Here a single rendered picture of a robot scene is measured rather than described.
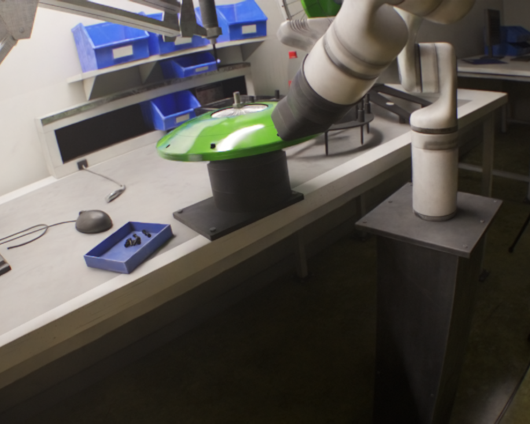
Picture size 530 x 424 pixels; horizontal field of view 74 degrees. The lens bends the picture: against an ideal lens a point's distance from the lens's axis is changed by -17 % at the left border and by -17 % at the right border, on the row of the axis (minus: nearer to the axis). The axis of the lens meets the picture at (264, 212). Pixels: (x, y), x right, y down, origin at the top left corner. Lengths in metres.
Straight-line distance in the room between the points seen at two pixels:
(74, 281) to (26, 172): 0.88
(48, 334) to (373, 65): 0.53
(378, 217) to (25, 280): 0.67
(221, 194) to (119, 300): 0.26
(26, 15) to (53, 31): 0.87
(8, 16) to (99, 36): 0.92
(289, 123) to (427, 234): 0.37
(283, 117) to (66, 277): 0.43
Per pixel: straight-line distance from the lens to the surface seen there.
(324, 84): 0.43
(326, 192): 0.83
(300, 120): 0.49
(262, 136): 0.61
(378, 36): 0.37
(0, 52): 0.65
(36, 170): 1.52
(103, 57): 1.35
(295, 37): 0.45
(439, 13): 0.35
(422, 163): 0.77
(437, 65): 0.73
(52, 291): 0.68
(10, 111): 1.49
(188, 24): 0.90
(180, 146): 0.65
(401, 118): 1.28
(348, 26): 0.37
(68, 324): 0.61
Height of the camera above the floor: 1.21
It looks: 24 degrees down
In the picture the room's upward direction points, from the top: 9 degrees counter-clockwise
